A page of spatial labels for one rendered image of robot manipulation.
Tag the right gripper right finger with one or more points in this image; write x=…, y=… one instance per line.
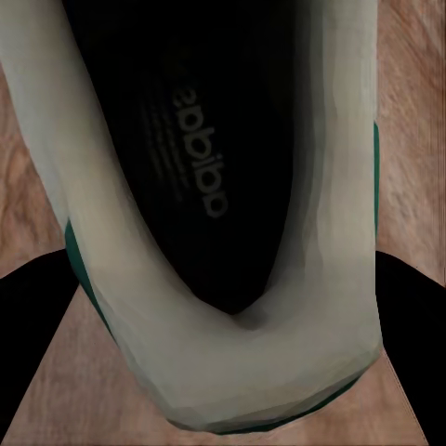
x=412, y=314

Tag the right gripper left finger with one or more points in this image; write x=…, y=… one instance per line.
x=33, y=299

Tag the gym shoe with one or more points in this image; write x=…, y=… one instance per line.
x=214, y=168

